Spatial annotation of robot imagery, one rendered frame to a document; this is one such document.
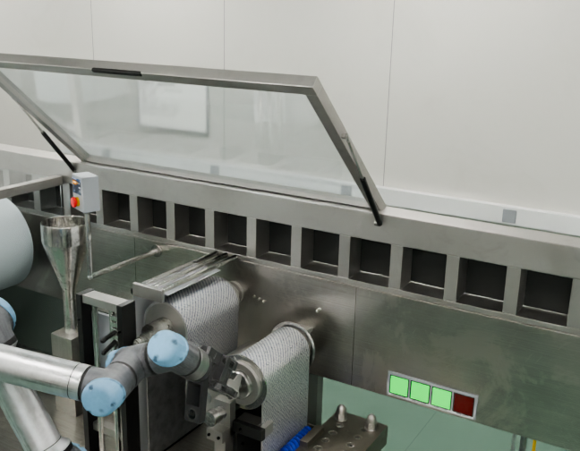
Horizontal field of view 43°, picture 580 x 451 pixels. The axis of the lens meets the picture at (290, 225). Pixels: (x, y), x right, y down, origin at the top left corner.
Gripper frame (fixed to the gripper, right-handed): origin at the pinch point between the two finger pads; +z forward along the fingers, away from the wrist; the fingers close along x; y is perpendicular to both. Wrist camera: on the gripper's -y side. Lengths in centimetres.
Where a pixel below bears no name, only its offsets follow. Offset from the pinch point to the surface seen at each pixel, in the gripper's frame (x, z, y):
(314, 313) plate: -3.3, 21.7, 31.1
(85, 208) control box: 52, -22, 33
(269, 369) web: -5.7, 3.4, 9.7
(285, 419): -6.6, 19.8, 0.6
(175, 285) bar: 23.5, -8.0, 22.0
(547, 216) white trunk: -21, 210, 161
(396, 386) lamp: -29.6, 30.5, 19.3
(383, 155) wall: 78, 201, 181
